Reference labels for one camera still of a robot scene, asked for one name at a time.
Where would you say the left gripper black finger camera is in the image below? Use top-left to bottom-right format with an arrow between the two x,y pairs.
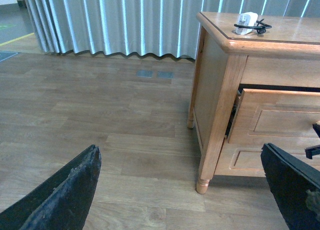
260,143 -> 320,230
312,123 -> 320,138
305,145 -> 320,159
0,145 -> 102,230

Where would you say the wooden drawer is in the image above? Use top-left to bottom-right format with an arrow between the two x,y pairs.
228,88 -> 320,147
214,141 -> 320,177

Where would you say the right metal floor socket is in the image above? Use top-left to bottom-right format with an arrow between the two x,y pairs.
157,71 -> 174,79

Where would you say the light wooden nightstand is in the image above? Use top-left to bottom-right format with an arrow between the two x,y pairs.
187,12 -> 320,194

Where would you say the black charger cable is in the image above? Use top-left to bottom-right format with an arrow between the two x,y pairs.
233,18 -> 273,36

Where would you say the left metal floor socket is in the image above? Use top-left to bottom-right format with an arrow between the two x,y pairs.
136,70 -> 153,78

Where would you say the grey pleated curtain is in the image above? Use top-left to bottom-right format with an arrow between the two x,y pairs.
25,0 -> 320,58

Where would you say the metal floor socket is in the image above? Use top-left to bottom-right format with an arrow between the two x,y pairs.
136,70 -> 153,78
157,71 -> 174,79

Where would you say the white charger block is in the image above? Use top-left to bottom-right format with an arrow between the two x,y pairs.
235,12 -> 258,35

